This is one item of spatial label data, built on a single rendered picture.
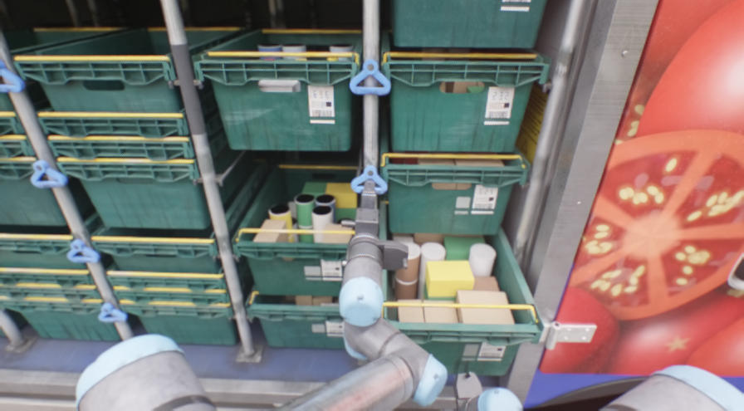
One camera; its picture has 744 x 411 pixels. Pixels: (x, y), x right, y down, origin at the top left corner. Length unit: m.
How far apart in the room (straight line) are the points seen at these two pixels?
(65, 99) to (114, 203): 0.32
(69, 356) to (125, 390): 1.39
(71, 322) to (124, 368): 1.32
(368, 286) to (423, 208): 0.48
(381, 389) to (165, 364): 0.29
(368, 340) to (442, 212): 0.51
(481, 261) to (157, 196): 0.99
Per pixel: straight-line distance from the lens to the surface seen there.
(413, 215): 1.12
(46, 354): 1.97
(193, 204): 1.23
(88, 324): 1.82
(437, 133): 1.01
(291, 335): 1.52
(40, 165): 1.35
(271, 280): 1.33
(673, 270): 1.26
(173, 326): 1.64
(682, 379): 0.58
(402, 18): 0.93
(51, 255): 1.63
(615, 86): 0.91
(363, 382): 0.61
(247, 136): 1.06
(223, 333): 1.59
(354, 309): 0.67
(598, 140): 0.94
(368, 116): 0.94
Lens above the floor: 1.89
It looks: 28 degrees down
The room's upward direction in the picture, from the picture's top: straight up
